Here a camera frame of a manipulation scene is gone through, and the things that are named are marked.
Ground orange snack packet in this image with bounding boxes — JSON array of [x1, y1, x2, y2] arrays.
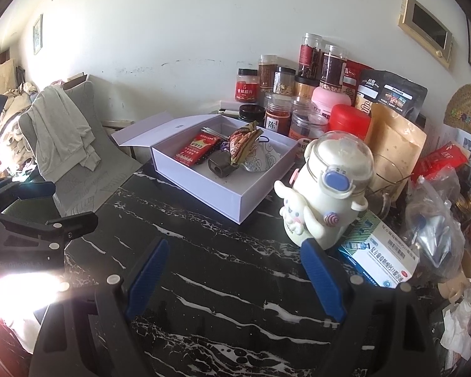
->
[[239, 123, 264, 142]]

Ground blue and white medicine box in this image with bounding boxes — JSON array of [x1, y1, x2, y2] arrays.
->
[[338, 210, 420, 289]]

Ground red snack packet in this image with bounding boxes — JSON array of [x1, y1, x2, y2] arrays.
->
[[173, 133, 221, 166]]

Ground grey garment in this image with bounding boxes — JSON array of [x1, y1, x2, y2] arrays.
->
[[25, 85, 102, 179]]

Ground pile of clothes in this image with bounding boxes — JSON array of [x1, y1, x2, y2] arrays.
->
[[0, 57, 38, 181]]

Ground black bow hair clip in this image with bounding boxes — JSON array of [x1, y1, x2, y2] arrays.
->
[[208, 153, 237, 178]]

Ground kraft paper pouch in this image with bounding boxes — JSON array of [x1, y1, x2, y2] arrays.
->
[[364, 102, 428, 201]]

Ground white tissue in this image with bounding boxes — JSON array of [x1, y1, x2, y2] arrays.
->
[[440, 298, 471, 362]]

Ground red foil bag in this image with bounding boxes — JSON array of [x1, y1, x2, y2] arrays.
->
[[344, 60, 374, 99]]

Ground grey leaf pattern cushion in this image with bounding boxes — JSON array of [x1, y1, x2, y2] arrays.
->
[[18, 80, 142, 216]]

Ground brown snack packet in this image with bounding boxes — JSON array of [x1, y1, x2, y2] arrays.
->
[[227, 130, 256, 164]]

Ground tall jar red label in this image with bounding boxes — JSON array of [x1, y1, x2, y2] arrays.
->
[[298, 32, 323, 79]]

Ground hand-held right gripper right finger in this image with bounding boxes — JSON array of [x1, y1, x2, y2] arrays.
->
[[300, 239, 442, 377]]

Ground white printed sachet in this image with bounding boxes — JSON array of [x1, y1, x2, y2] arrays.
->
[[241, 141, 283, 173]]

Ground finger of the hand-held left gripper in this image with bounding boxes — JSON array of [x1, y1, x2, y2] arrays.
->
[[0, 211, 99, 253], [0, 178, 56, 216]]

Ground clear jar brown label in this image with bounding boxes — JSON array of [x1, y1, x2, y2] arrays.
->
[[258, 54, 279, 89]]

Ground pink lidded jar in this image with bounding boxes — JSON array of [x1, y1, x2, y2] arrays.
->
[[311, 85, 352, 112]]

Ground red canister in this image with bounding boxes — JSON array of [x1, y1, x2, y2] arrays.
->
[[328, 104, 371, 142]]

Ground clear plastic bag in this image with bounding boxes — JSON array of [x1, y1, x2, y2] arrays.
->
[[404, 169, 468, 283]]

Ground gold picture frame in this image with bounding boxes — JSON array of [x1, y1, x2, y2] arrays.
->
[[398, 0, 454, 69]]

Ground red snack bag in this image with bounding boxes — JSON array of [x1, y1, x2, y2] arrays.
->
[[410, 141, 469, 183]]

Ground black stand-up pouch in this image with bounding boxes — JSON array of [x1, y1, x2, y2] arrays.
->
[[355, 69, 428, 120]]

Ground tall jar dark label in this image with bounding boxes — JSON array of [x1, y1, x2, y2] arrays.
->
[[320, 44, 348, 87]]

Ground white cartoon dog bottle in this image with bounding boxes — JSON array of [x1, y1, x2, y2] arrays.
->
[[274, 130, 374, 250]]

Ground black lidded nut jar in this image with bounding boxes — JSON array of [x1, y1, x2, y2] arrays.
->
[[273, 67, 296, 96]]

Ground woven round wall mat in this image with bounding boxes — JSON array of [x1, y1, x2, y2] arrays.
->
[[443, 84, 471, 140]]

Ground beige wooden figure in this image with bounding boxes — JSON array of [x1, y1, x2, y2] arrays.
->
[[437, 251, 471, 303]]

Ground black lidded golden jar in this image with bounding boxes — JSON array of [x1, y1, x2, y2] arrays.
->
[[294, 75, 318, 99]]

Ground white gift box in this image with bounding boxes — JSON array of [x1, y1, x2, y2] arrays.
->
[[111, 113, 311, 225]]

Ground small wall picture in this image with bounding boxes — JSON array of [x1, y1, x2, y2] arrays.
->
[[32, 14, 44, 56]]

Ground clear jar orange label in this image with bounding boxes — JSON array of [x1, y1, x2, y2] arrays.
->
[[288, 110, 329, 142]]

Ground short black lidded jar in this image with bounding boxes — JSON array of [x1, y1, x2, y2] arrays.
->
[[238, 104, 266, 122]]

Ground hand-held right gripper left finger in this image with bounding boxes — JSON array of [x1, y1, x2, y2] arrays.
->
[[29, 238, 170, 377]]

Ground clear glass mug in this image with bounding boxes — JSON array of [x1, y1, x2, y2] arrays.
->
[[367, 153, 413, 221]]

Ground orange spice jar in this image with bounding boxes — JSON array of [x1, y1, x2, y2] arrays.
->
[[265, 102, 292, 136]]

